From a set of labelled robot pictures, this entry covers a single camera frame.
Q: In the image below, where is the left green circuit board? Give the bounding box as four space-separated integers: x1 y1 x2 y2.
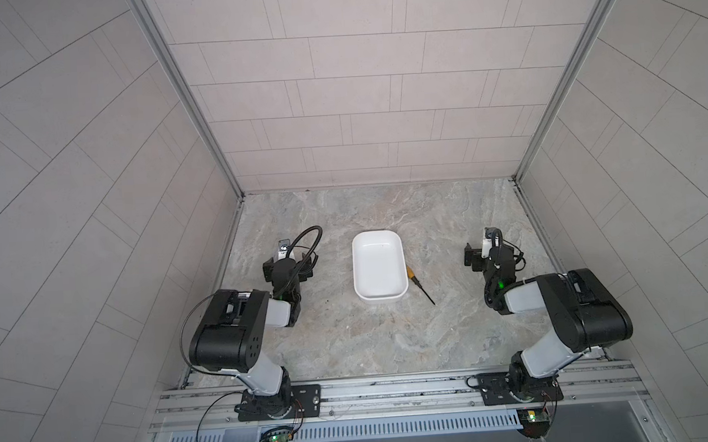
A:
259 426 295 442

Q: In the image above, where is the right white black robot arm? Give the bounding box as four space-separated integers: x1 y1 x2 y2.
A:
463 239 634 405

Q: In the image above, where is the aluminium mounting rail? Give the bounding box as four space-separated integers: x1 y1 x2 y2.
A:
146 360 650 432

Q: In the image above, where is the white slotted cable duct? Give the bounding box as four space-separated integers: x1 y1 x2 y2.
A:
170 410 523 442

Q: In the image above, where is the right circuit board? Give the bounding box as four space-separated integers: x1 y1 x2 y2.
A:
516 408 552 440

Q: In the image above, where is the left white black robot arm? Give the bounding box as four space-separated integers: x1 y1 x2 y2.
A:
187 251 321 422

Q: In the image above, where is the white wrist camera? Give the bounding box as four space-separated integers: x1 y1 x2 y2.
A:
277 239 291 260
481 227 503 258

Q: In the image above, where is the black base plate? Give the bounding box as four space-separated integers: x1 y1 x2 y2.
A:
475 372 564 406
234 384 321 422

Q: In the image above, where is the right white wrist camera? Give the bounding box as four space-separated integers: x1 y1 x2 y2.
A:
481 227 503 258

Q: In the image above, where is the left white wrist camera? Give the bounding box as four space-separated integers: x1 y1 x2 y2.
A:
277 239 291 260

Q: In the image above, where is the yellow handled screwdriver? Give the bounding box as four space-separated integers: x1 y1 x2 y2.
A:
406 265 436 306

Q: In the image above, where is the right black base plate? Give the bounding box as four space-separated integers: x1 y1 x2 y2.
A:
475 372 564 406

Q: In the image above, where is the white rectangular plastic bin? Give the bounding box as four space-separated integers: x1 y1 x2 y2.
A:
351 230 409 304

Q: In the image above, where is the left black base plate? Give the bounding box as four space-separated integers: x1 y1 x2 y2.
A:
234 384 321 422

